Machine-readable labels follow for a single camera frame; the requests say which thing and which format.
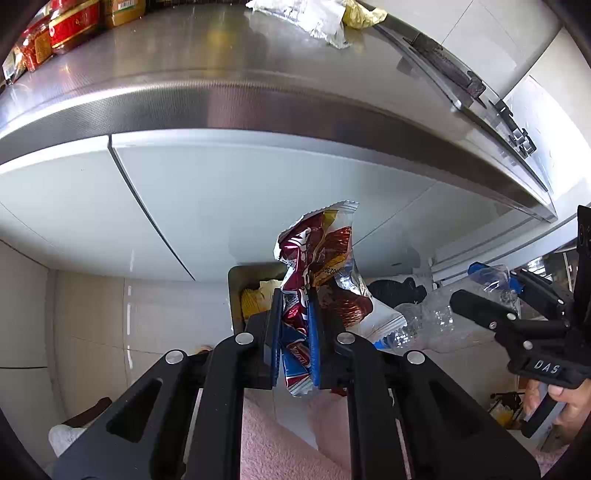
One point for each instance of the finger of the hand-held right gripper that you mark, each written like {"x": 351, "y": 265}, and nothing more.
{"x": 489, "y": 314}
{"x": 540, "y": 290}

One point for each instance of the person's pink pants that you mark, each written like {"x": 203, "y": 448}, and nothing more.
{"x": 286, "y": 452}

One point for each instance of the large black burner grate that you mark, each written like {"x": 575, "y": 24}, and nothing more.
{"x": 448, "y": 67}

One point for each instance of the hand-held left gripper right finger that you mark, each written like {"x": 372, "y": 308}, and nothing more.
{"x": 314, "y": 341}

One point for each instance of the yellow lid paste jar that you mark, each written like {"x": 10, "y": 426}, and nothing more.
{"x": 124, "y": 9}

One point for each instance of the large red lid jar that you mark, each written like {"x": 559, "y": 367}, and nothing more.
{"x": 74, "y": 25}

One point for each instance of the grey base cabinet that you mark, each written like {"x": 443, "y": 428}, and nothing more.
{"x": 277, "y": 194}

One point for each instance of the crushed clear plastic bottle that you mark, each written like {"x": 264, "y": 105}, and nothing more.
{"x": 434, "y": 318}

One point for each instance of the small black burner grate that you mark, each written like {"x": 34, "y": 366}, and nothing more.
{"x": 503, "y": 113}

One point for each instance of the white crumpled wrapper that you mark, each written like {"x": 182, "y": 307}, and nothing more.
{"x": 304, "y": 16}

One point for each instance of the steel gas stove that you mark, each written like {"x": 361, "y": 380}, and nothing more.
{"x": 485, "y": 138}

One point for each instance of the black waste bin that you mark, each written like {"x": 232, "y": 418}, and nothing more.
{"x": 235, "y": 300}

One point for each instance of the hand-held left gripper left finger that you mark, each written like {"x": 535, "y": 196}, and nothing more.
{"x": 275, "y": 332}

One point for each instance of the red blue snack wrapper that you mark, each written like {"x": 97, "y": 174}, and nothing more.
{"x": 323, "y": 249}

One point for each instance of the grey stove knob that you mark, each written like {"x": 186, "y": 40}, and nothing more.
{"x": 517, "y": 138}
{"x": 528, "y": 148}

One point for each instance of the yellow crumpled plastic bag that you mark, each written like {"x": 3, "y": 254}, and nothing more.
{"x": 362, "y": 14}

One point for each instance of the red chili sauce jar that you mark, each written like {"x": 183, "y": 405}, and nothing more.
{"x": 34, "y": 46}

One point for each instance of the black cat floor mat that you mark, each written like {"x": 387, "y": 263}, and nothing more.
{"x": 397, "y": 290}

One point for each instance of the person's right hand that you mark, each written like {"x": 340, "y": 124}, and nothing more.
{"x": 572, "y": 406}

